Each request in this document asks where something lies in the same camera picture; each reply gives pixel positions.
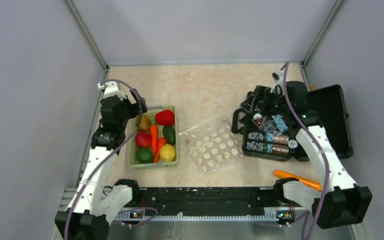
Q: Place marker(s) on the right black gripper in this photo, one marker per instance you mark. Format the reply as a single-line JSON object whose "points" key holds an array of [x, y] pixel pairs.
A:
{"points": [[260, 93]]}

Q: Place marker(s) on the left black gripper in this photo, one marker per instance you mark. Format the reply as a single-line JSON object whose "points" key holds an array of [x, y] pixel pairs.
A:
{"points": [[135, 107]]}

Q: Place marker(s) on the yellow lemon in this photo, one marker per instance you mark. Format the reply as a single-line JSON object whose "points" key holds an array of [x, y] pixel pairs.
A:
{"points": [[167, 153]]}

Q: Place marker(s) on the clear polka dot zip bag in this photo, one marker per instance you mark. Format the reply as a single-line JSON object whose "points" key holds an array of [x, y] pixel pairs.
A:
{"points": [[211, 144]]}

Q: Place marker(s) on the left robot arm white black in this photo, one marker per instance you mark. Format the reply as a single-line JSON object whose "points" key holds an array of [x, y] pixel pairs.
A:
{"points": [[88, 215]]}

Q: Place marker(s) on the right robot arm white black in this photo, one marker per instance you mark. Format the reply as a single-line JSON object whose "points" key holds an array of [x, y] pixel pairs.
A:
{"points": [[342, 201]]}

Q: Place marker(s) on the black case with poker chips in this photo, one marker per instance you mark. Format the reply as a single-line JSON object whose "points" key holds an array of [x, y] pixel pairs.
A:
{"points": [[272, 133]]}

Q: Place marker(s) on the brown potato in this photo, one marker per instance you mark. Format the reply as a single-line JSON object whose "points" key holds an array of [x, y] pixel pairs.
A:
{"points": [[143, 123]]}

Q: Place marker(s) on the upper orange carrot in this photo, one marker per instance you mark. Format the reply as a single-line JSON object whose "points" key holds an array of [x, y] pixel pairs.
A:
{"points": [[154, 132]]}

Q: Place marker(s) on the orange carrot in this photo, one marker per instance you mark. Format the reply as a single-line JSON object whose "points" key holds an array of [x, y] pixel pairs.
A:
{"points": [[161, 141], [154, 132]]}

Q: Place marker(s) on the red apple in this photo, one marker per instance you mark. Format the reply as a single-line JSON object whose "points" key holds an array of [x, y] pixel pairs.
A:
{"points": [[143, 140]]}

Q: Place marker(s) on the red bell pepper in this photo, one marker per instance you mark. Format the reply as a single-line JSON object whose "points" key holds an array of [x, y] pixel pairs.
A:
{"points": [[165, 118]]}

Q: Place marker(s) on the lower orange carrot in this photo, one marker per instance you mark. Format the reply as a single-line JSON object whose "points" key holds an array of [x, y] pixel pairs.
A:
{"points": [[161, 141]]}

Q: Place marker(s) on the dark green avocado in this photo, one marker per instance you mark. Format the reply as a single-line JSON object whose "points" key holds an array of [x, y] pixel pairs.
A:
{"points": [[169, 133]]}

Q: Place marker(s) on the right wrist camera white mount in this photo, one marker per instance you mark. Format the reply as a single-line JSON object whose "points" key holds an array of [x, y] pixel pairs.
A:
{"points": [[279, 79]]}

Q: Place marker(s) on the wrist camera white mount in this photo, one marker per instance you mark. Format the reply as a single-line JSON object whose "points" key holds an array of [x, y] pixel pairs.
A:
{"points": [[279, 79], [111, 89]]}

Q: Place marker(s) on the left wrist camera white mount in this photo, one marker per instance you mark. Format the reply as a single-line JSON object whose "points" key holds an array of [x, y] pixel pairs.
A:
{"points": [[111, 89]]}

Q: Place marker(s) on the orange handled tool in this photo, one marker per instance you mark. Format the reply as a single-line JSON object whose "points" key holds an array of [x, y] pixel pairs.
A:
{"points": [[283, 175]]}

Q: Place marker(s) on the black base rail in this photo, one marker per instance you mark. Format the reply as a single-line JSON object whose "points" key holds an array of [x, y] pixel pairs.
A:
{"points": [[209, 201]]}

